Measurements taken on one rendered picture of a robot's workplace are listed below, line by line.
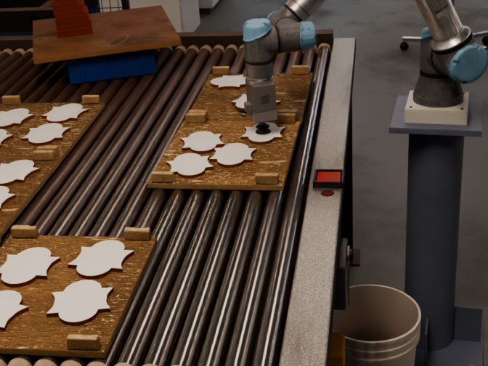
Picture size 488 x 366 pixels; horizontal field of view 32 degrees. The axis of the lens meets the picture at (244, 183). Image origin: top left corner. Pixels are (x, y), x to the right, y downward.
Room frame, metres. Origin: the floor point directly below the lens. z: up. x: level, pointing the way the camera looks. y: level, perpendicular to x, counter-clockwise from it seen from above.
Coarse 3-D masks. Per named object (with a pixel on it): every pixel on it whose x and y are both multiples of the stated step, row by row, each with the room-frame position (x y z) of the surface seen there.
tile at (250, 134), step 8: (248, 128) 2.20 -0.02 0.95; (272, 128) 2.19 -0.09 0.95; (280, 128) 2.19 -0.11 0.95; (248, 136) 2.15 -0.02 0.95; (256, 136) 2.14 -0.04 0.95; (264, 136) 2.14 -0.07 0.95; (272, 136) 2.13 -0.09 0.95; (280, 136) 2.13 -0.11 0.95; (256, 144) 2.11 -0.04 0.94; (264, 144) 2.10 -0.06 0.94
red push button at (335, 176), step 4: (320, 172) 1.92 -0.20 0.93; (324, 172) 1.92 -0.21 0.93; (328, 172) 1.92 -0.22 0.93; (332, 172) 1.91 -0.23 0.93; (336, 172) 1.91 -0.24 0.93; (340, 172) 1.91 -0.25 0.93; (320, 176) 1.89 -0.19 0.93; (324, 176) 1.89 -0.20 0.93; (328, 176) 1.89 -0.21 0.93; (332, 176) 1.89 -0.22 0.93; (336, 176) 1.89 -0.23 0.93; (340, 176) 1.89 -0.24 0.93; (320, 180) 1.87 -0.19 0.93; (324, 180) 1.87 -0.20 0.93; (328, 180) 1.87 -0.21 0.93; (332, 180) 1.87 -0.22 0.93; (336, 180) 1.87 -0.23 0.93; (340, 180) 1.87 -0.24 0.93
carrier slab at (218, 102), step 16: (208, 80) 2.66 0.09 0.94; (288, 80) 2.60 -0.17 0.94; (304, 80) 2.59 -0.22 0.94; (208, 96) 2.51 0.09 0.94; (224, 96) 2.50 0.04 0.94; (240, 96) 2.49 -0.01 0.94; (288, 96) 2.46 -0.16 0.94; (304, 96) 2.45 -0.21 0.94; (208, 112) 2.37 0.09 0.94; (224, 112) 2.36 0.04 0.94; (240, 112) 2.35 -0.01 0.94; (304, 112) 2.35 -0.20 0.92
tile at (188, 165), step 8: (176, 160) 2.02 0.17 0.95; (184, 160) 2.01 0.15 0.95; (192, 160) 2.01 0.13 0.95; (200, 160) 2.01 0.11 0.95; (176, 168) 1.97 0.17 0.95; (184, 168) 1.96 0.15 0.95; (192, 168) 1.96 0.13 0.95; (200, 168) 1.96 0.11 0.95; (208, 168) 1.97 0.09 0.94; (184, 176) 1.93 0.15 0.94; (192, 176) 1.93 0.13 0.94
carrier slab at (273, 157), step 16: (192, 128) 2.26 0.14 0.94; (208, 128) 2.25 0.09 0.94; (224, 128) 2.24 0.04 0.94; (240, 128) 2.23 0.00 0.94; (288, 128) 2.20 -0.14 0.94; (176, 144) 2.15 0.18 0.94; (224, 144) 2.12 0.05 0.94; (272, 144) 2.10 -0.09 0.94; (288, 144) 2.09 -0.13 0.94; (160, 160) 2.04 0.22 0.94; (208, 160) 2.02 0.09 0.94; (256, 160) 2.00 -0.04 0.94; (272, 160) 1.99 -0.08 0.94; (288, 160) 1.99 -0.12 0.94; (176, 176) 1.94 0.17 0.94; (208, 176) 1.93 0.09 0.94; (224, 176) 1.92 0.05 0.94; (240, 176) 1.91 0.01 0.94
